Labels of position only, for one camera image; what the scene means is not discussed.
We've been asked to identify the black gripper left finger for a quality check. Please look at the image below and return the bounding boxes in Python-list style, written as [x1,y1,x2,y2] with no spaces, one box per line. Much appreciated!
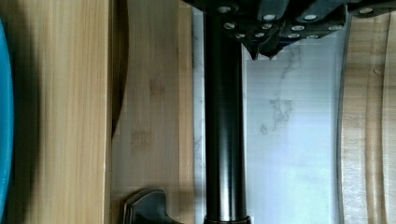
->
[215,0,287,60]

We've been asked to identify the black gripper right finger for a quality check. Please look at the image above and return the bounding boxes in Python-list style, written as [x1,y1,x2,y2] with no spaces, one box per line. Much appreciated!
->
[261,0,347,58]

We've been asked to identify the black drawer handle bar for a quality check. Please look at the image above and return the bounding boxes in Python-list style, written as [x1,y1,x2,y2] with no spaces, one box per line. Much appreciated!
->
[204,14,251,224]

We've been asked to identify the wooden drawer cabinet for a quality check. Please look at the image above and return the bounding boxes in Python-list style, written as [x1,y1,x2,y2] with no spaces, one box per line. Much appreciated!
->
[1,0,124,224]

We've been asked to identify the large wooden cutting board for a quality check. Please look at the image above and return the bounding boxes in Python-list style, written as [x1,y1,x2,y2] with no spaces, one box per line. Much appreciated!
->
[339,13,395,224]

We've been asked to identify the blue round plate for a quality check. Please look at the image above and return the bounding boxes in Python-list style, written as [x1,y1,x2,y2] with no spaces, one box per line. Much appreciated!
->
[0,23,14,217]

